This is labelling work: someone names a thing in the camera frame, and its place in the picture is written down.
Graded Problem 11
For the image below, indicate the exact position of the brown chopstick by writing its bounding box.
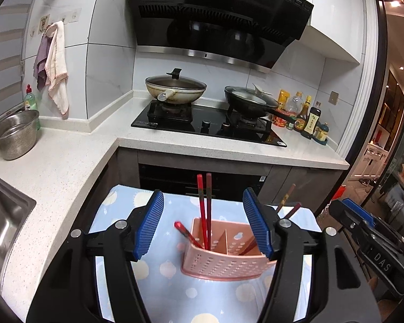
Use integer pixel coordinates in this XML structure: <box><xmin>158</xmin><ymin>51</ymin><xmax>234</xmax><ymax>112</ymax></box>
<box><xmin>241</xmin><ymin>203</ymin><xmax>301</xmax><ymax>254</ymax></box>
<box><xmin>239</xmin><ymin>184</ymin><xmax>295</xmax><ymax>255</ymax></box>

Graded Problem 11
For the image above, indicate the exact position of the dark soy sauce bottle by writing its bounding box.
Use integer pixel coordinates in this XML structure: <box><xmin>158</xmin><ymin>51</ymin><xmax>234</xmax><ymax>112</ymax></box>
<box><xmin>301</xmin><ymin>101</ymin><xmax>321</xmax><ymax>139</ymax></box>

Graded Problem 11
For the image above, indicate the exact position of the black gas stove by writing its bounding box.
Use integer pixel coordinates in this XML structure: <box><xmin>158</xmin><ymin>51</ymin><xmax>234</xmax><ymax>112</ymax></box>
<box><xmin>131</xmin><ymin>100</ymin><xmax>287</xmax><ymax>147</ymax></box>

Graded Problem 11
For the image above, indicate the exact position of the brown sauce bottle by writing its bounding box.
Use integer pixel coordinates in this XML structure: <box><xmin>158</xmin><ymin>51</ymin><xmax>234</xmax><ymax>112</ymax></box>
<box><xmin>294</xmin><ymin>96</ymin><xmax>312</xmax><ymax>132</ymax></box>

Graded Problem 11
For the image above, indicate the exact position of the black wok with lid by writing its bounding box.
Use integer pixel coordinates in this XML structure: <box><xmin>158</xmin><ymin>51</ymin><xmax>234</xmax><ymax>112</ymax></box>
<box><xmin>225</xmin><ymin>85</ymin><xmax>295</xmax><ymax>123</ymax></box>

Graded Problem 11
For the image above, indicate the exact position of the red chopstick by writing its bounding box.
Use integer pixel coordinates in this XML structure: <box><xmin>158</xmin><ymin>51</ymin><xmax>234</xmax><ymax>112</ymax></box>
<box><xmin>197</xmin><ymin>174</ymin><xmax>208</xmax><ymax>250</ymax></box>
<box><xmin>206</xmin><ymin>173</ymin><xmax>212</xmax><ymax>251</ymax></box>
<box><xmin>173</xmin><ymin>221</ymin><xmax>203</xmax><ymax>249</ymax></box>

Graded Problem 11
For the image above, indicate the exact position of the beige wok with lid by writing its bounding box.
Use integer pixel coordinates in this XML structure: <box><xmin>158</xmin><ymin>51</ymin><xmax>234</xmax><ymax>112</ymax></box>
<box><xmin>145</xmin><ymin>68</ymin><xmax>207</xmax><ymax>104</ymax></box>

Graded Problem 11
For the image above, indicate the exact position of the stainless steel sink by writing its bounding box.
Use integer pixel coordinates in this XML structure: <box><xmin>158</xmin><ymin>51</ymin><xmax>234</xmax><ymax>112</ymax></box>
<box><xmin>0</xmin><ymin>178</ymin><xmax>36</xmax><ymax>291</ymax></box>

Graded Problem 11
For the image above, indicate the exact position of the pink hanging towel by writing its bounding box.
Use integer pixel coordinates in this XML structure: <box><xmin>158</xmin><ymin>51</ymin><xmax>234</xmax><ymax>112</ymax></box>
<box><xmin>45</xmin><ymin>20</ymin><xmax>69</xmax><ymax>117</ymax></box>

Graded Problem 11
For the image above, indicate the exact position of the green dish soap bottle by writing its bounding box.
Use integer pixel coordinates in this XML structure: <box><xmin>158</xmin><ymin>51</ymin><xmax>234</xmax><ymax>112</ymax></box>
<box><xmin>24</xmin><ymin>85</ymin><xmax>38</xmax><ymax>110</ymax></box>

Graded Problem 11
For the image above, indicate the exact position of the stainless steel colander bowl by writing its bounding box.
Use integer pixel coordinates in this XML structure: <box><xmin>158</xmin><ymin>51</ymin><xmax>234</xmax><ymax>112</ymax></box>
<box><xmin>0</xmin><ymin>109</ymin><xmax>39</xmax><ymax>160</ymax></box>

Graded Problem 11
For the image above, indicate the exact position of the blue polka dot tablecloth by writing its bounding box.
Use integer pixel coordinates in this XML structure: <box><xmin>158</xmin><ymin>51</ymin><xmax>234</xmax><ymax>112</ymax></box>
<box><xmin>89</xmin><ymin>184</ymin><xmax>323</xmax><ymax>323</ymax></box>

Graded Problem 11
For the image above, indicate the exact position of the red plastic bag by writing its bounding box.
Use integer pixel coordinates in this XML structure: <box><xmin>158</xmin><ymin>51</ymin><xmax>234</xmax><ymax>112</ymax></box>
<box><xmin>331</xmin><ymin>185</ymin><xmax>346</xmax><ymax>201</ymax></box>

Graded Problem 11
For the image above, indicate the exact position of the pink plastic utensil holder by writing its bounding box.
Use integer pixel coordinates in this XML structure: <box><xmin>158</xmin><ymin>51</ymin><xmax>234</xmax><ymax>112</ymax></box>
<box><xmin>181</xmin><ymin>220</ymin><xmax>276</xmax><ymax>282</ymax></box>

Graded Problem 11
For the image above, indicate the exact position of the purple hanging cloth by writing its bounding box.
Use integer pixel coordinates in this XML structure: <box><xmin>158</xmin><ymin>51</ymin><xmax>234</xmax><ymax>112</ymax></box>
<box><xmin>33</xmin><ymin>34</ymin><xmax>51</xmax><ymax>91</ymax></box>

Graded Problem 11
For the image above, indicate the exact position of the black range hood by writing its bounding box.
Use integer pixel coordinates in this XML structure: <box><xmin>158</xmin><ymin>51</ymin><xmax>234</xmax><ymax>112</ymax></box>
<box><xmin>128</xmin><ymin>0</ymin><xmax>314</xmax><ymax>73</ymax></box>

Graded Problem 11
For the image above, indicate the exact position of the small green spice jar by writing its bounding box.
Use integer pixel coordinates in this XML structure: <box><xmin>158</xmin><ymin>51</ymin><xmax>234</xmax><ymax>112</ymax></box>
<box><xmin>286</xmin><ymin>122</ymin><xmax>294</xmax><ymax>131</ymax></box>

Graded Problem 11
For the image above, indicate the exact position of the clear oil bottle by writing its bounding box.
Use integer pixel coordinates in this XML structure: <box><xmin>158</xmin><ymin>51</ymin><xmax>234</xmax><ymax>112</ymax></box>
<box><xmin>285</xmin><ymin>91</ymin><xmax>303</xmax><ymax>117</ymax></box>

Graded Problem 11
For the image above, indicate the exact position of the green condiment jar set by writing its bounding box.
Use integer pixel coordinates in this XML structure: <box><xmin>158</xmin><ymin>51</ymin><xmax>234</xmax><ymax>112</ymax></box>
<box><xmin>312</xmin><ymin>122</ymin><xmax>329</xmax><ymax>145</ymax></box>

